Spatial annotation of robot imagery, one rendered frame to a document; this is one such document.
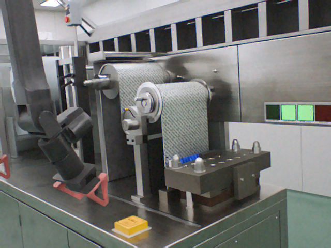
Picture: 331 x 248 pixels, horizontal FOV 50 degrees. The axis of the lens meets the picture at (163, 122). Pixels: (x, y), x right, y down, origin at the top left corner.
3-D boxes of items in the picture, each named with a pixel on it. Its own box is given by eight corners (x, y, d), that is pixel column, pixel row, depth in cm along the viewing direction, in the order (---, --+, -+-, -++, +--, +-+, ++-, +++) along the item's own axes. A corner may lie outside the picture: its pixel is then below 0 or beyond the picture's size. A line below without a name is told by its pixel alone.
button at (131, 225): (114, 230, 103) (114, 222, 102) (133, 222, 107) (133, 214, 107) (129, 236, 98) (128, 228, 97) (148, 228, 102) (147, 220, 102)
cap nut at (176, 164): (168, 168, 118) (168, 155, 118) (176, 166, 121) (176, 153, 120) (176, 169, 115) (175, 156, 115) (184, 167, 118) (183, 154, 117)
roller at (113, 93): (102, 98, 150) (99, 65, 148) (147, 94, 166) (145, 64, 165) (121, 98, 139) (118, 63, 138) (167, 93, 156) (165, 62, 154)
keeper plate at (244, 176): (234, 199, 119) (232, 167, 117) (251, 191, 125) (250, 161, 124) (240, 200, 117) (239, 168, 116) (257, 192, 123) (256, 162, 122)
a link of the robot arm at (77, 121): (15, 117, 76) (35, 117, 71) (53, 88, 83) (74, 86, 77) (45, 158, 82) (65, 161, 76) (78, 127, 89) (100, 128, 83)
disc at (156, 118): (137, 122, 132) (134, 82, 130) (138, 122, 132) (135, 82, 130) (163, 124, 121) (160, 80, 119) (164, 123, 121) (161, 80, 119)
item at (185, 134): (164, 167, 124) (161, 115, 122) (208, 154, 140) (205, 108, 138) (165, 167, 124) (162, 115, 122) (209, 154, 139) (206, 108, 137)
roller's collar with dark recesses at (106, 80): (93, 90, 142) (91, 75, 142) (106, 89, 146) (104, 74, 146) (102, 90, 138) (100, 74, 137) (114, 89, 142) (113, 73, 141)
